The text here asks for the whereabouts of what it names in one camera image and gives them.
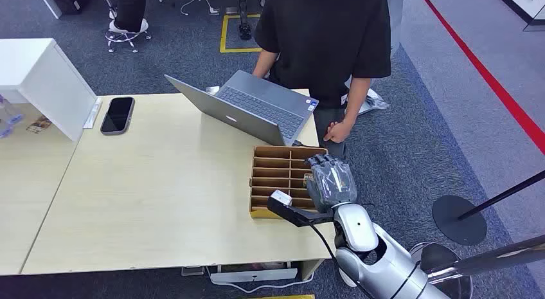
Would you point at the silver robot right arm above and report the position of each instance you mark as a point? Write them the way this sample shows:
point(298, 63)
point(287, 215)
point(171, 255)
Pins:
point(383, 263)

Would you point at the black floor stand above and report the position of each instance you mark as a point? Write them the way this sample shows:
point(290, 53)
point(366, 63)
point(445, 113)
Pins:
point(244, 16)

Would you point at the black stanchion with round base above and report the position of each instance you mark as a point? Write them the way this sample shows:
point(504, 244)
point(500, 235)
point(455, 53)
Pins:
point(459, 220)

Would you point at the white furniture with dark frame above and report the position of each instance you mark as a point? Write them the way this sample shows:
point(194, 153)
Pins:
point(521, 5)

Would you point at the white flat strip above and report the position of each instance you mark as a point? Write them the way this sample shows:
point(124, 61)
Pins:
point(93, 114)

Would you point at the grey open laptop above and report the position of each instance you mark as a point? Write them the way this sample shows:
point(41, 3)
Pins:
point(255, 105)

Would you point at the cardboard divider box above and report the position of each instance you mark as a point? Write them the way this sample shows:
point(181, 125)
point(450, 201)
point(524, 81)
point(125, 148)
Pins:
point(272, 177)

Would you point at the black smartphone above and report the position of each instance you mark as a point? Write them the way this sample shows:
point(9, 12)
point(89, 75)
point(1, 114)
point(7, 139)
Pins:
point(117, 115)

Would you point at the chrome stool base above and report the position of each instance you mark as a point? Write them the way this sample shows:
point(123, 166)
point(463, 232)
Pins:
point(123, 37)

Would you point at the white device under desk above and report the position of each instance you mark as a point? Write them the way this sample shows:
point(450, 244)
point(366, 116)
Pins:
point(255, 275)

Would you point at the printed paper label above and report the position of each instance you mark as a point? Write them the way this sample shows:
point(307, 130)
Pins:
point(39, 124)

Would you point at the white cabinet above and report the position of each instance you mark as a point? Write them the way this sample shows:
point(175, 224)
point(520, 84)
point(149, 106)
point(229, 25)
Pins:
point(47, 84)

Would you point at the grey box under desk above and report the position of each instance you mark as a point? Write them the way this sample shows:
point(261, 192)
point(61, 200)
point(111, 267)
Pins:
point(192, 271)

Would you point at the chrome stanchion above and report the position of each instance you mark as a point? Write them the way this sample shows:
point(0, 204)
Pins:
point(489, 258)

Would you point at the person's left hand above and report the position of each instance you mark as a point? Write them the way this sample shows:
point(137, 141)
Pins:
point(338, 132)

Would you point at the clear plastic bag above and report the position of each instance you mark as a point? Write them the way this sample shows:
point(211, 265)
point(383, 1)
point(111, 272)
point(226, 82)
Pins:
point(374, 102)

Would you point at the small patterned card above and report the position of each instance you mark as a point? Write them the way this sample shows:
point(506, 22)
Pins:
point(307, 181)

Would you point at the seated person's legs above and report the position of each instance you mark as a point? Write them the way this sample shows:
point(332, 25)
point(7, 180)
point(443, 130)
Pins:
point(130, 9)

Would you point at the clear water bottle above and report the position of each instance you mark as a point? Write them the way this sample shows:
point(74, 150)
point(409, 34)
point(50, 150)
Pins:
point(10, 114)
point(5, 130)

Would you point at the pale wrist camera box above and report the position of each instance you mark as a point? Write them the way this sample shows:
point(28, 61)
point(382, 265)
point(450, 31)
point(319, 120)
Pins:
point(281, 198)

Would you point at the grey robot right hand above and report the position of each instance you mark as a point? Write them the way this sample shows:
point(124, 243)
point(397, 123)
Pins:
point(330, 184)

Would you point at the person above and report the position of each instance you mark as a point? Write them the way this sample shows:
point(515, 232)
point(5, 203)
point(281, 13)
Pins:
point(323, 37)

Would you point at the white patterned column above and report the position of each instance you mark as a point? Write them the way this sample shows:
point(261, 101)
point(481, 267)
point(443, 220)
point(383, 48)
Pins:
point(395, 20)

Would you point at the person's left forearm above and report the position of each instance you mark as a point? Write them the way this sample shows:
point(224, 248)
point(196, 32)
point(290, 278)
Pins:
point(357, 99)

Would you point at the person's right forearm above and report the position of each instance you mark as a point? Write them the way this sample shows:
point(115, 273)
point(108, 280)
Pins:
point(265, 63)

